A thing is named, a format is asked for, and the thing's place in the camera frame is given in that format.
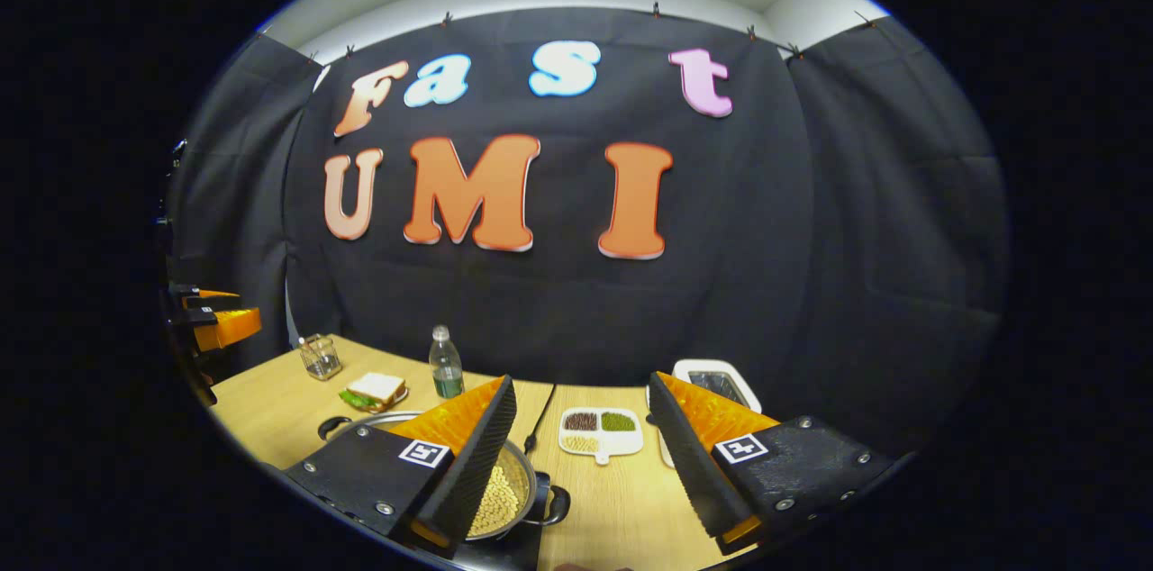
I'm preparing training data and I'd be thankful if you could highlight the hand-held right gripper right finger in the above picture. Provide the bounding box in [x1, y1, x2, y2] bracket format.
[649, 371, 897, 556]

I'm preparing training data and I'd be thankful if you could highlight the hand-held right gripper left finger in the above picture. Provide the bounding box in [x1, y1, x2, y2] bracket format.
[284, 375, 519, 554]

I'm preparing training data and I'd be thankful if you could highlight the pile of soybeans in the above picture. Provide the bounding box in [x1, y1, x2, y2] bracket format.
[467, 463, 522, 539]

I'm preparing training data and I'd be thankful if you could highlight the steel pot with black handles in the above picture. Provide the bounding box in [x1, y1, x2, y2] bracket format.
[317, 410, 572, 545]

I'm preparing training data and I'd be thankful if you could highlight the white divided bean dish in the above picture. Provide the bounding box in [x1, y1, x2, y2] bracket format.
[558, 407, 645, 466]

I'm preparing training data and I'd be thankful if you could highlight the white rectangular container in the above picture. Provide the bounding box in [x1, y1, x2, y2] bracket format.
[646, 358, 763, 469]

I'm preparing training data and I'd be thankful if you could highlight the clear plastic water bottle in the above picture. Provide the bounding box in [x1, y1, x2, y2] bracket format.
[429, 324, 465, 400]

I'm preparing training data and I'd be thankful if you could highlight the sandwich with lettuce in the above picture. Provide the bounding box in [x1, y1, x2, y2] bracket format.
[340, 373, 408, 412]

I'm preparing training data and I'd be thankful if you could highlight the row of black cloth clips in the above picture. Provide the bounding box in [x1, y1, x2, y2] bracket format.
[257, 2, 879, 63]

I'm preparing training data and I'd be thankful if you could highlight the black power cable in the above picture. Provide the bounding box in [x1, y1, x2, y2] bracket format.
[523, 384, 558, 455]

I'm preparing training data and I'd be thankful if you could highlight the wire utensil holder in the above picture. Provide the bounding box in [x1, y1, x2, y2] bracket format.
[300, 334, 343, 381]

